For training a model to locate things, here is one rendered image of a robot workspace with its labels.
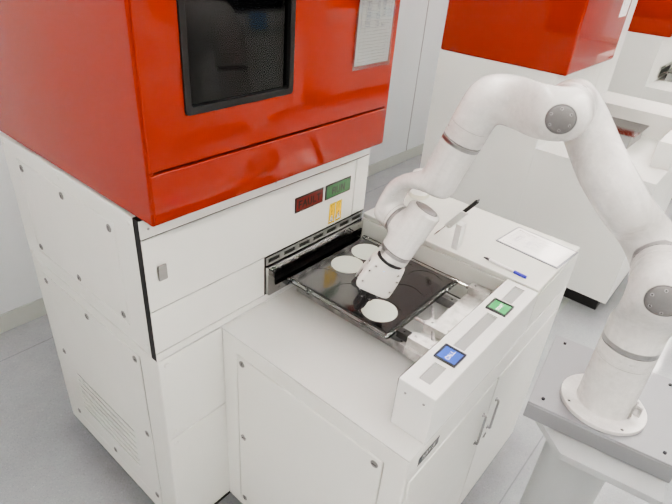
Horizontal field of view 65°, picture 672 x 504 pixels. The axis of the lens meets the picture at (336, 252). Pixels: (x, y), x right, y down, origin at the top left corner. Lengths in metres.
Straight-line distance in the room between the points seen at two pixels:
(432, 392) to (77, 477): 1.50
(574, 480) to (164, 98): 1.27
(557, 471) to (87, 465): 1.64
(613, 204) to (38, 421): 2.20
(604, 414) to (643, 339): 0.22
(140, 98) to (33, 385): 1.84
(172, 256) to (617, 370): 1.02
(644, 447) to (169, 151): 1.18
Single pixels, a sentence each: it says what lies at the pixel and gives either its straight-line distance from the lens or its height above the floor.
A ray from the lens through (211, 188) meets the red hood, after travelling 1.20.
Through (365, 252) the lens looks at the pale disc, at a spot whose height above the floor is 0.90.
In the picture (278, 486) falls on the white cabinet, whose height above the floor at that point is 0.35.
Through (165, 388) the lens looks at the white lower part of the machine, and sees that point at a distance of 1.49.
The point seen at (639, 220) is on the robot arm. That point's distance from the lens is 1.18.
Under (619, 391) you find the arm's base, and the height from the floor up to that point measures 0.96.
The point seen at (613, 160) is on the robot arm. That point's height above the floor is 1.44.
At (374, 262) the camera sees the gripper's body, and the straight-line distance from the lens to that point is 1.33.
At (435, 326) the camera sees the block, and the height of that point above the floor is 0.91.
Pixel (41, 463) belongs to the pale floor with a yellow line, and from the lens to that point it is 2.39.
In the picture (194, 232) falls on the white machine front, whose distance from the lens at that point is 1.29.
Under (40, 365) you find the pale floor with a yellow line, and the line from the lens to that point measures 2.78.
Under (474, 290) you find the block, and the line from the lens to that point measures 1.61.
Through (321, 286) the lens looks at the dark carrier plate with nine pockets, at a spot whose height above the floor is 0.90.
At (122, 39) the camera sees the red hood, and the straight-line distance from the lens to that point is 1.05.
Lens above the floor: 1.78
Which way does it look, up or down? 31 degrees down
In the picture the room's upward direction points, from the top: 5 degrees clockwise
